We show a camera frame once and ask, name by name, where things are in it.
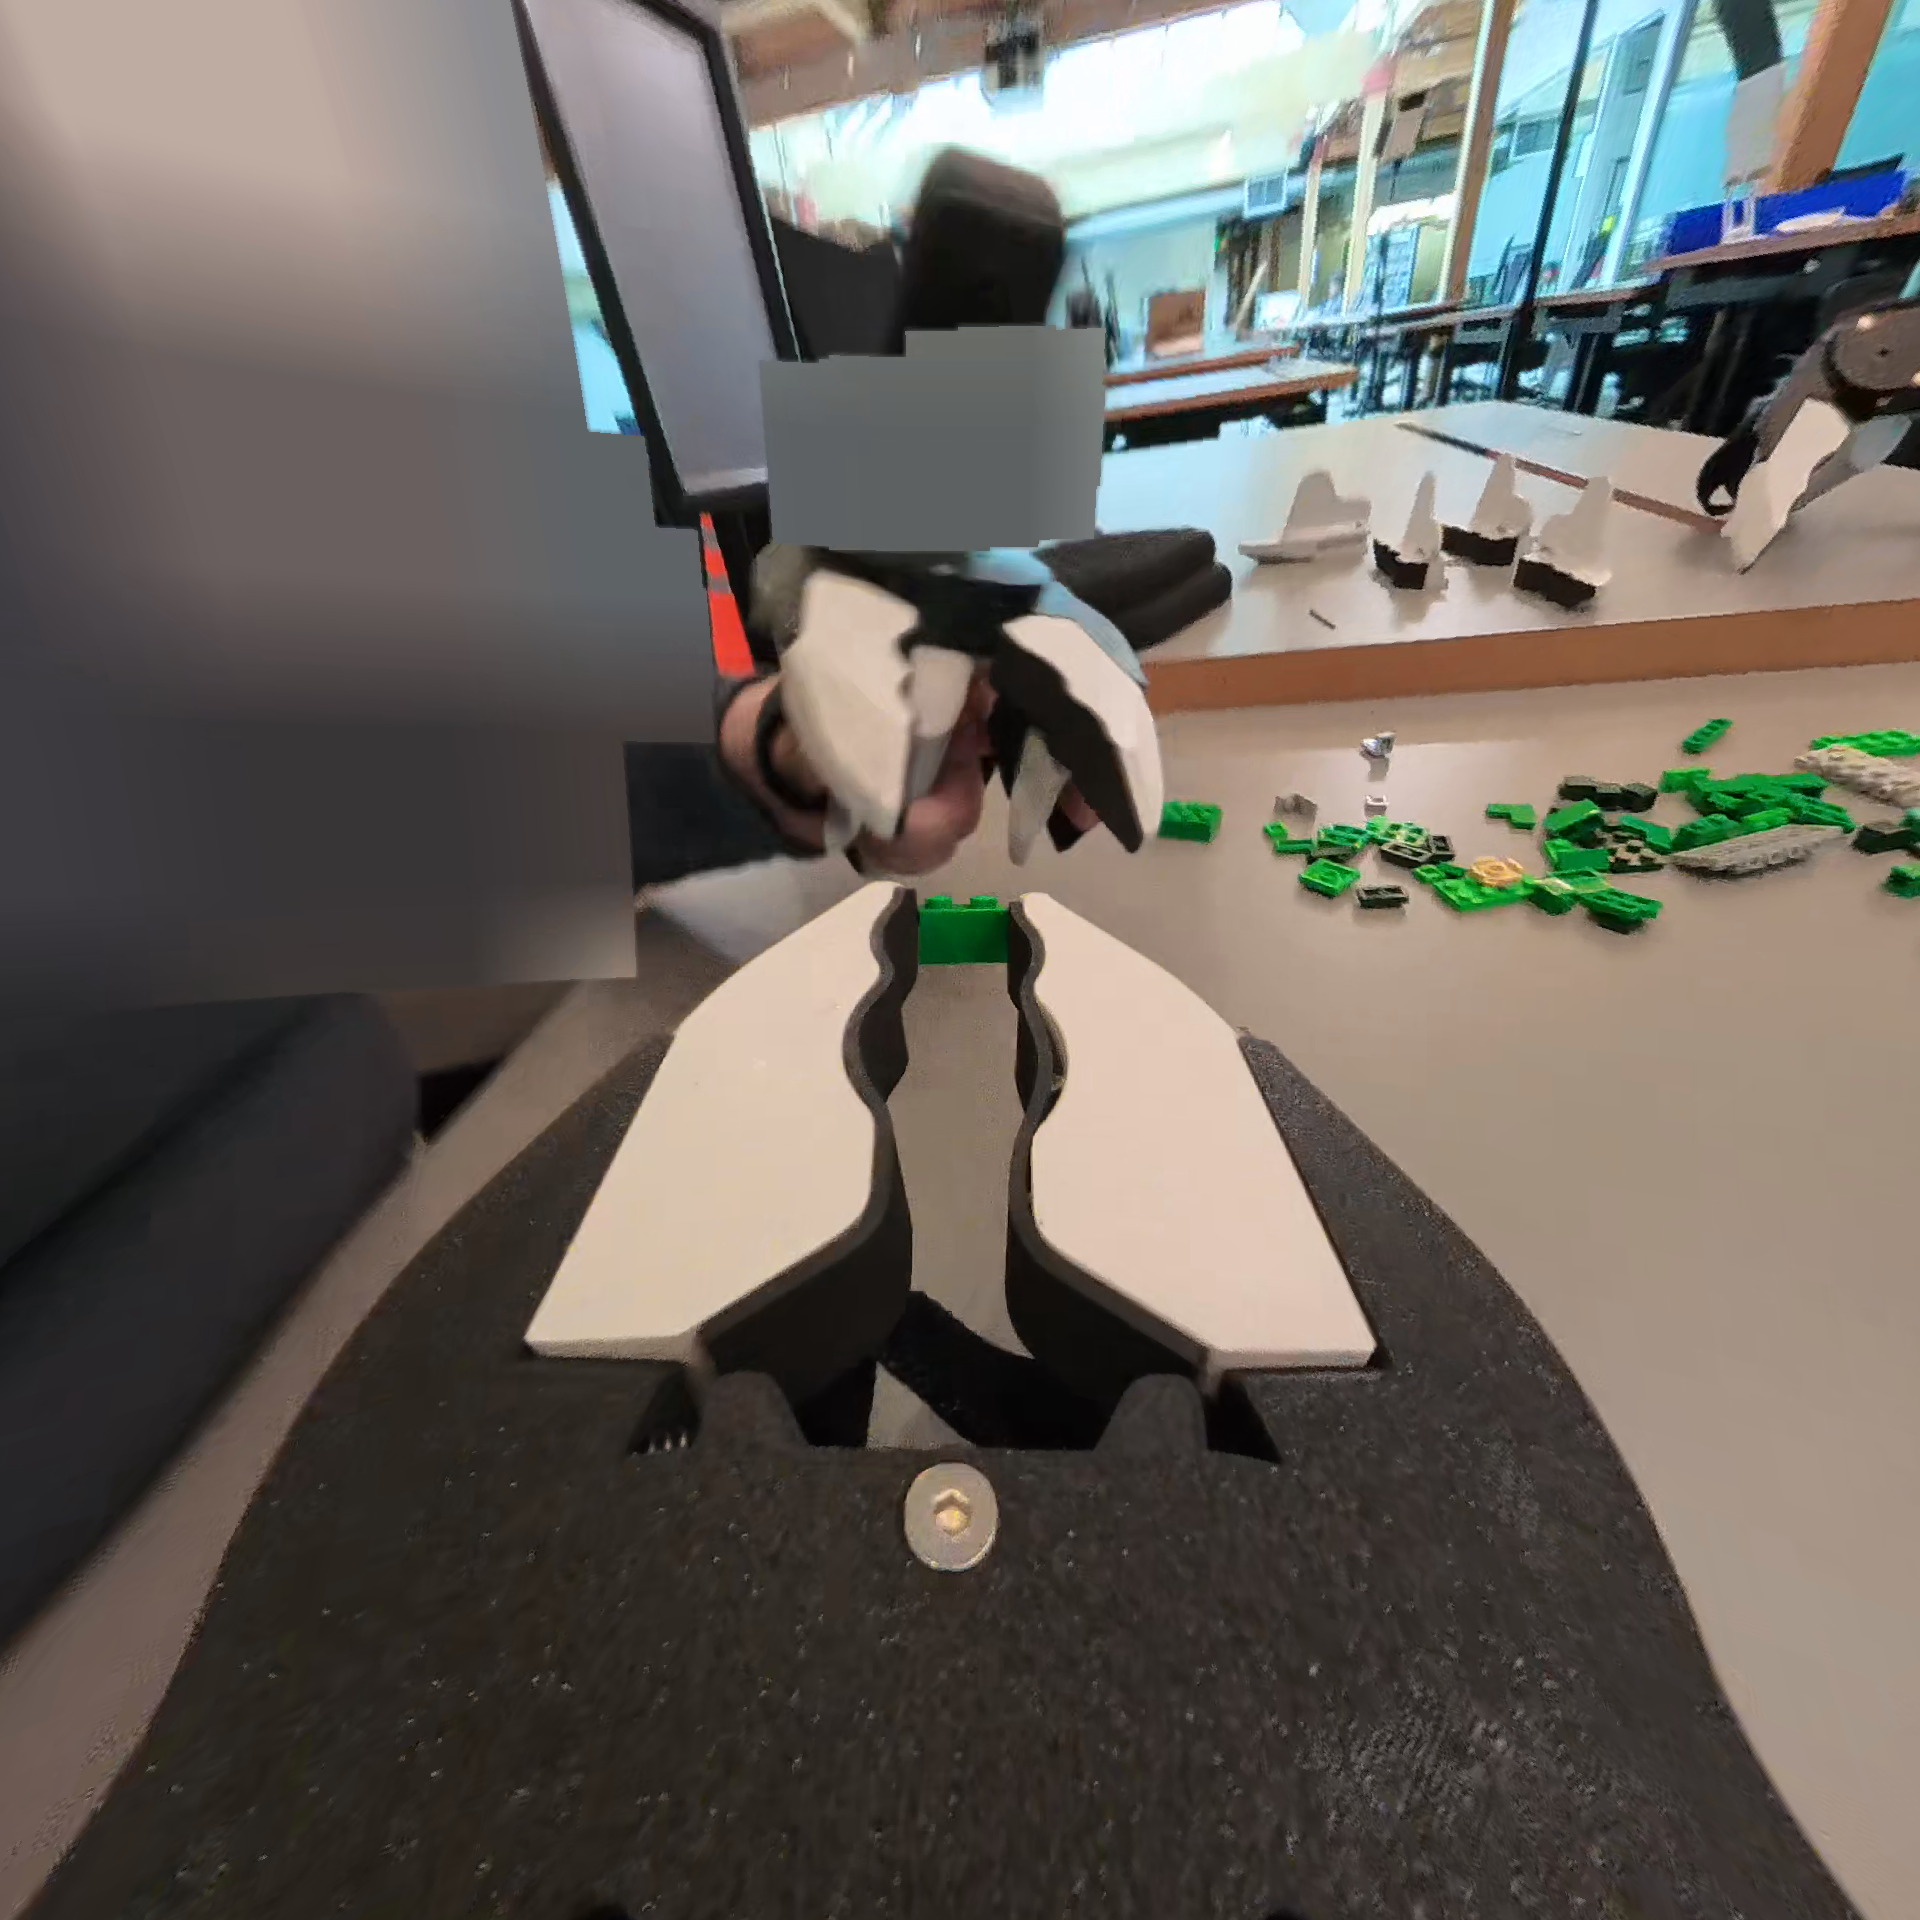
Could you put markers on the black idle gripper device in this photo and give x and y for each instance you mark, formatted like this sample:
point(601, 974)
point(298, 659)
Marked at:
point(1874, 360)

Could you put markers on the dark grey wedge plate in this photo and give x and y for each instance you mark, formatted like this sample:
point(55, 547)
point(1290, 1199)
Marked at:
point(1755, 852)

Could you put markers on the cardboard box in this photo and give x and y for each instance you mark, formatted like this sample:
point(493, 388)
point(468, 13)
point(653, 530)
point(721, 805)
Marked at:
point(1177, 324)

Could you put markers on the person's dark blue sweater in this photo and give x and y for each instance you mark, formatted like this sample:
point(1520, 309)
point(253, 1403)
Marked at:
point(180, 1200)

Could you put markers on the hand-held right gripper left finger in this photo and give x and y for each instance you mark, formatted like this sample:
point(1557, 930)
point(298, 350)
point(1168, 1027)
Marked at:
point(735, 1171)

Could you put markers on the grey desk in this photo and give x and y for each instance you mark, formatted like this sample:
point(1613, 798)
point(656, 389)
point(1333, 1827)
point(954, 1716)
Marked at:
point(1499, 1200)

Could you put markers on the medium green toy brick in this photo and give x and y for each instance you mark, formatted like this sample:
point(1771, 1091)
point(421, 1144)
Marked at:
point(961, 933)

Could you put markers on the wooden worktable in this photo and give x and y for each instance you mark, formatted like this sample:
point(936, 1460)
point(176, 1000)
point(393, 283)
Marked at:
point(1231, 395)

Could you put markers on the blue storage bin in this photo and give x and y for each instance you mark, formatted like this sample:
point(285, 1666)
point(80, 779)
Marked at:
point(1769, 218)

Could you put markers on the person's left hand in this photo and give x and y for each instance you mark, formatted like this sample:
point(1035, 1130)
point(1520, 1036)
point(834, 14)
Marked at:
point(931, 820)

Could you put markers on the black framed display panel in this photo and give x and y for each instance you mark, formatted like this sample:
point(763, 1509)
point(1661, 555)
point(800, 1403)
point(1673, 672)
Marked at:
point(661, 224)

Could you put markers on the person's left forearm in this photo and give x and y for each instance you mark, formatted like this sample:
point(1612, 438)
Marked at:
point(705, 834)

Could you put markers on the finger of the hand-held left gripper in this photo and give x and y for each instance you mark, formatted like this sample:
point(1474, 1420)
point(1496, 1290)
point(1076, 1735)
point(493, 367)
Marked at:
point(1119, 735)
point(849, 692)

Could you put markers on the light grey studded plate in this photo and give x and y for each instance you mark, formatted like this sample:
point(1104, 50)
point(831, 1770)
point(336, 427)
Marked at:
point(1860, 773)

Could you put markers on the grey table with wooden edge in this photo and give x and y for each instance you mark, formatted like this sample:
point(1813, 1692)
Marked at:
point(1425, 630)

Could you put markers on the pile of green toy bricks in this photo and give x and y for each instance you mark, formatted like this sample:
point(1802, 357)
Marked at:
point(1605, 840)

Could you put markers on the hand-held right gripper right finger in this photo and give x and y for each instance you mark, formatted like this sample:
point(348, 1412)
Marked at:
point(1185, 1186)

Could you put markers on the large green toy brick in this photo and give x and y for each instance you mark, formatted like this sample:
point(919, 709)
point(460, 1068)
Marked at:
point(1188, 821)

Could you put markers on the orange traffic cone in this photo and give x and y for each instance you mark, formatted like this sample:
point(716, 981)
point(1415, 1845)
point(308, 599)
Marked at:
point(725, 599)

